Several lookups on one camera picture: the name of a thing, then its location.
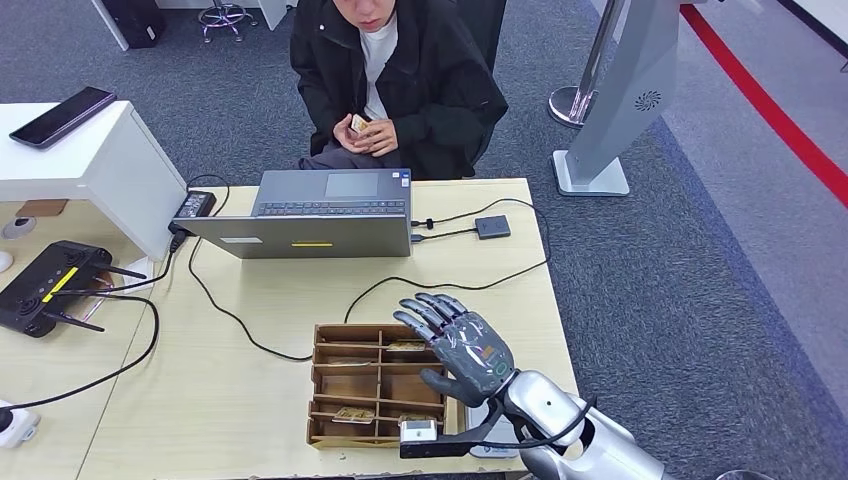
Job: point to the grey round base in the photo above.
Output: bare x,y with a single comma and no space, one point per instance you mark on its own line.
745,476

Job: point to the silver kiosk stand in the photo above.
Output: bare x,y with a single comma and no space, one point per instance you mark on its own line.
623,99

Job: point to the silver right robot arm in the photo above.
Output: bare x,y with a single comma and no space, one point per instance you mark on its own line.
550,404

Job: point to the gold patterned card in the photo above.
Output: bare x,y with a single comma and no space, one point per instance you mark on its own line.
348,363
417,417
353,416
360,123
404,346

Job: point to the black cabinet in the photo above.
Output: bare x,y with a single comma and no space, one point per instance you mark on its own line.
137,23

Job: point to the white desk panel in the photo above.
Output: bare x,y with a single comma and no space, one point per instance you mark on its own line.
110,23
273,12

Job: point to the wooden card organizer box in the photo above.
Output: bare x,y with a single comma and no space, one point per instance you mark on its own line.
344,387

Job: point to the person's left hand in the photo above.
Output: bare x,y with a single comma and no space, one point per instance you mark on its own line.
381,139

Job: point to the chrome stool base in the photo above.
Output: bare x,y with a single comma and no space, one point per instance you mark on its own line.
226,14

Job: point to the white rounded object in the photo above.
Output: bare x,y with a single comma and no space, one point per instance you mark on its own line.
3,261

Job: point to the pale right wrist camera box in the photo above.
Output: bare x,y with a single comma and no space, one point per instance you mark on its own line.
418,432

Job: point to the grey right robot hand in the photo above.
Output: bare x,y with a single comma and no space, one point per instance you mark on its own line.
470,351

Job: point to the person's right hand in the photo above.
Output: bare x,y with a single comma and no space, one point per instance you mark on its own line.
343,136

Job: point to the white card reader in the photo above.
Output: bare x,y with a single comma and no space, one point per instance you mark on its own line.
497,452

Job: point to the white power strip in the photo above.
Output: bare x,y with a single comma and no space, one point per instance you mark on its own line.
18,429

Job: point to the black smartphone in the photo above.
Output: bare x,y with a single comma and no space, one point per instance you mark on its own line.
63,117

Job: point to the black square usb hub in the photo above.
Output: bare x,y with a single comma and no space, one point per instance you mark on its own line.
493,227

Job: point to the person's right forearm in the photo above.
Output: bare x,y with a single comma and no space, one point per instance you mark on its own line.
321,106

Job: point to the person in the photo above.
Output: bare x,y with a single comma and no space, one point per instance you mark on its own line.
430,79

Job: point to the person's left forearm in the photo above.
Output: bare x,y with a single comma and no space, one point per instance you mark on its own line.
444,126

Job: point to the black laptop power adapter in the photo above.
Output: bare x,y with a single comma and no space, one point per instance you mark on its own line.
195,204

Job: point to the white desk shelf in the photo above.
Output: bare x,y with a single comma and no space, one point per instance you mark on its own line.
99,172

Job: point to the brown pad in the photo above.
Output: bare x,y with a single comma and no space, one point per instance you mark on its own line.
41,208

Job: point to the black router with antennas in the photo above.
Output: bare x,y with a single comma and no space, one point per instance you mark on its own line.
40,285

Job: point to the grey round puck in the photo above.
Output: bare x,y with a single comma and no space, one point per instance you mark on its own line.
19,228

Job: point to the grey laptop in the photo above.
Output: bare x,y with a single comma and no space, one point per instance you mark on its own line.
298,235

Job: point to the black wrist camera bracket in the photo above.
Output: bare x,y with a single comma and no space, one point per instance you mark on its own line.
457,440

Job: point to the chrome stanchion post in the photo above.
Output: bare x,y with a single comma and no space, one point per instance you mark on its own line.
571,106

